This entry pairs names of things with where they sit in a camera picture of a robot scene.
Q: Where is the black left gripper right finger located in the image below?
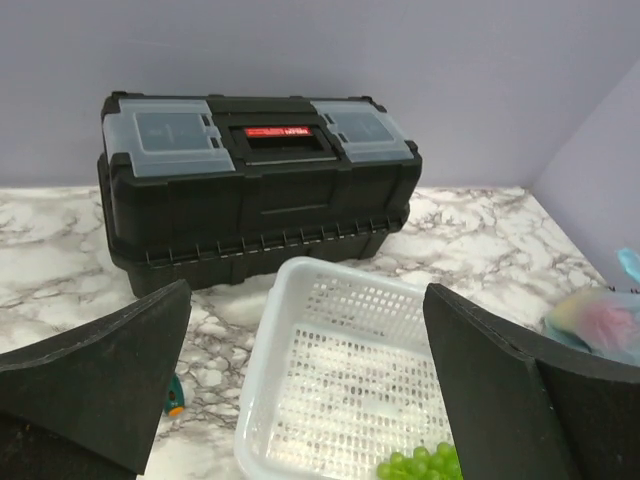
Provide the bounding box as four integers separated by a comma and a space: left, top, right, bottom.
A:
423, 283, 639, 479

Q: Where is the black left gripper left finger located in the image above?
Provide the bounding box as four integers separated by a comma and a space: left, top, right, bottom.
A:
1, 280, 191, 475

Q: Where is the light blue plastic bag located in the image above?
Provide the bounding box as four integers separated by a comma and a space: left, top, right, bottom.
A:
542, 248, 640, 365

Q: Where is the green fake grape bunch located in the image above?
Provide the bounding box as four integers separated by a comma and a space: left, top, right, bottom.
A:
375, 442, 463, 480

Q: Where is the small teal orange tool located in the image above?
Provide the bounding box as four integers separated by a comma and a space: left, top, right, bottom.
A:
164, 374, 185, 416

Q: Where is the white plastic basket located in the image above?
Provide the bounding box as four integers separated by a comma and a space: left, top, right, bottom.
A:
234, 257, 453, 479

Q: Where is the black plastic toolbox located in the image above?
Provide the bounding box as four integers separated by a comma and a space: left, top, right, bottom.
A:
97, 91, 423, 297

